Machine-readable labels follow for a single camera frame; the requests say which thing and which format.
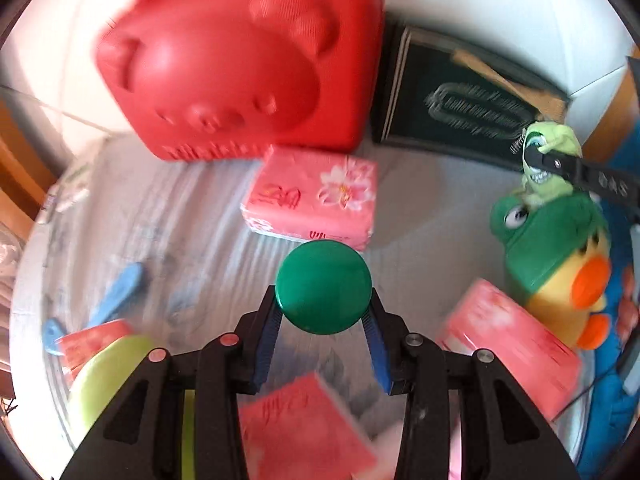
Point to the green round lid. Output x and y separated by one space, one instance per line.
324 285

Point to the pink tissue pack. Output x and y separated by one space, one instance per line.
90 345
510 345
300 430
312 195

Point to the blue plastic spoon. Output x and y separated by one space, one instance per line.
117 290

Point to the yellow duck plush green hat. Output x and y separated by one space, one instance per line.
550 260

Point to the lime green plastic toy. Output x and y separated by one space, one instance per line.
110 375

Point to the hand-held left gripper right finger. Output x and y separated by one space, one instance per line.
377 355

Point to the black gift box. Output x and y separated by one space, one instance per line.
450 100

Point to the small green monster plush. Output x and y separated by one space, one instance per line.
542 185

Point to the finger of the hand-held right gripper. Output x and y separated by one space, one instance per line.
575 172

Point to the red bear-face toy case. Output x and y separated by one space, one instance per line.
225 60

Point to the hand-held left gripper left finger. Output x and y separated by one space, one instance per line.
265 345

